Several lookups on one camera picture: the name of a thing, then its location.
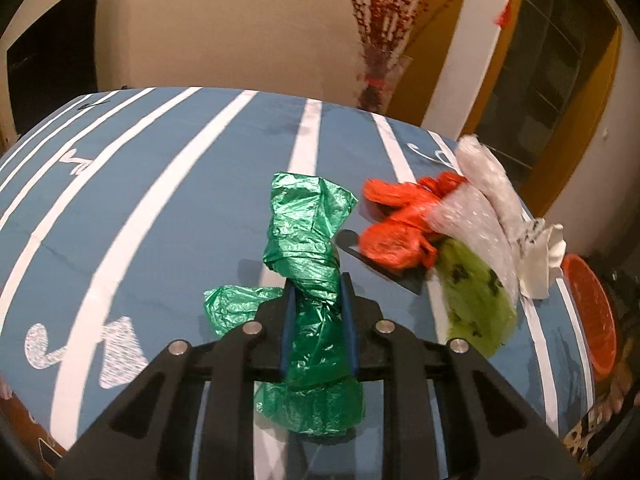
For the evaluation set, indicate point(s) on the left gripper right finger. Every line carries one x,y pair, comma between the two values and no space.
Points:
446,397

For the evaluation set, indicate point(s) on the person's right hand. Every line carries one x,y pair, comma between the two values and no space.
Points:
622,379

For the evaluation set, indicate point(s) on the orange plastic trash basket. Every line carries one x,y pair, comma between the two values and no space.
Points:
596,314

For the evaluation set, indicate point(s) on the red fu ornament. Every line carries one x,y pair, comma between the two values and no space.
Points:
503,19

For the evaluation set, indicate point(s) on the white spotted plastic bag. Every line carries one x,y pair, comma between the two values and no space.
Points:
530,236

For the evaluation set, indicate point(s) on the clear bubble wrap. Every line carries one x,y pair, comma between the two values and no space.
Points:
483,212

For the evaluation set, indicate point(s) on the black television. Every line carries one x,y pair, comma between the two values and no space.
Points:
52,62

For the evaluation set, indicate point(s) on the black flat card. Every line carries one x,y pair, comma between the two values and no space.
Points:
402,268

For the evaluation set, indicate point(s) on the glass sliding door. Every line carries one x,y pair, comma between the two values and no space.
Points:
554,49

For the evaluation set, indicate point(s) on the green plastic bag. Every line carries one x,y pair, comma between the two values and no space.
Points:
319,396

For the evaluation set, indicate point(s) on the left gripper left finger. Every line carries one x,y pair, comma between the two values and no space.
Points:
190,412

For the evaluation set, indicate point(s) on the glass vase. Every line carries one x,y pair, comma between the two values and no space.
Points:
381,75

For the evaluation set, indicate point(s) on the cardboard box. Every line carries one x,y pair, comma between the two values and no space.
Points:
28,451

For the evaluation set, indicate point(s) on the yellow-green plastic bag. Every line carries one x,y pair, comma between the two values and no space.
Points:
478,308

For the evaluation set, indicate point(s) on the orange plastic bag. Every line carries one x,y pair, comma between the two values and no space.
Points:
406,208

